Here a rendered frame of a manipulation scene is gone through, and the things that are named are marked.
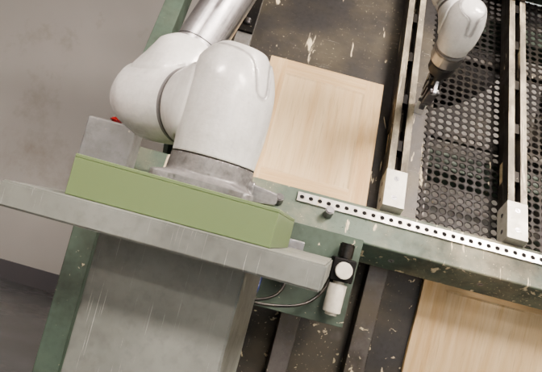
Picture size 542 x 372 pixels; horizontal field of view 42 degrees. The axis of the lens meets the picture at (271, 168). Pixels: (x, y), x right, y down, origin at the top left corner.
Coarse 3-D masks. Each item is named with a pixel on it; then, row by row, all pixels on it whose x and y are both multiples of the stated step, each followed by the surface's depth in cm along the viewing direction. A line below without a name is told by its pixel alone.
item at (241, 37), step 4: (256, 20) 232; (236, 32) 225; (240, 32) 226; (244, 32) 226; (252, 32) 227; (236, 36) 224; (240, 36) 225; (244, 36) 225; (248, 36) 225; (236, 40) 223; (240, 40) 224; (244, 40) 224; (248, 40) 224; (248, 44) 223
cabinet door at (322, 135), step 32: (288, 64) 224; (288, 96) 217; (320, 96) 219; (352, 96) 222; (288, 128) 210; (320, 128) 212; (352, 128) 215; (288, 160) 204; (320, 160) 206; (352, 160) 208; (320, 192) 200; (352, 192) 201
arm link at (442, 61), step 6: (438, 48) 192; (432, 54) 195; (438, 54) 193; (432, 60) 196; (438, 60) 194; (444, 60) 192; (450, 60) 191; (456, 60) 191; (462, 60) 193; (438, 66) 195; (444, 66) 194; (450, 66) 194; (456, 66) 194
